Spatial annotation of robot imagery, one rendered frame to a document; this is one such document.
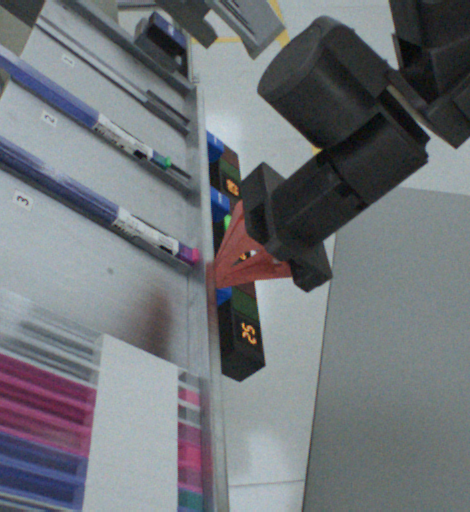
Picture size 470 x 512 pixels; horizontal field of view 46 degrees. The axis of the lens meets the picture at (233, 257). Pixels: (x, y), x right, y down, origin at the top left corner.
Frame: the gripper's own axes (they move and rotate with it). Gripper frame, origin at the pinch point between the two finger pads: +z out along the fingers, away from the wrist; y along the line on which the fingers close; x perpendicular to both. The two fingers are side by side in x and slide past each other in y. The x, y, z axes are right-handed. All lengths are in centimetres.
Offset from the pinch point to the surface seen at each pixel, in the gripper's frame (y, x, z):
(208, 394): 13.0, -2.5, -0.6
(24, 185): 0.6, -17.7, 1.5
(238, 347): 4.3, 4.0, 2.2
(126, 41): -31.1, -12.4, 0.1
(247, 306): -1.3, 5.7, 2.0
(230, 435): -23, 51, 50
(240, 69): -188, 60, 37
